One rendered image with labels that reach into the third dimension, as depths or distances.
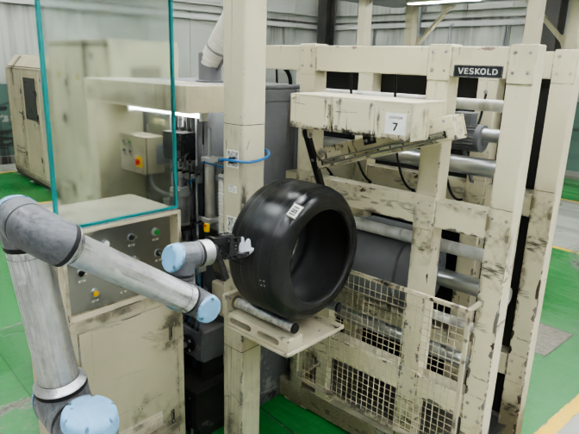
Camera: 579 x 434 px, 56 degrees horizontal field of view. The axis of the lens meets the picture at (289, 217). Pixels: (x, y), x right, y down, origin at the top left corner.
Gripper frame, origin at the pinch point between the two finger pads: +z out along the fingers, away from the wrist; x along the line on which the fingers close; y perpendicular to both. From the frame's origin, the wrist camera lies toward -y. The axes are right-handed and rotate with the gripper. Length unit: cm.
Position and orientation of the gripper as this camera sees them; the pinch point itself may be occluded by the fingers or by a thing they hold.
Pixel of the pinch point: (250, 251)
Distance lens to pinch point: 204.5
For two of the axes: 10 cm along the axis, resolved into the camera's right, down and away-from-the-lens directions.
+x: -7.4, -2.0, 6.4
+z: 6.7, -0.7, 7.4
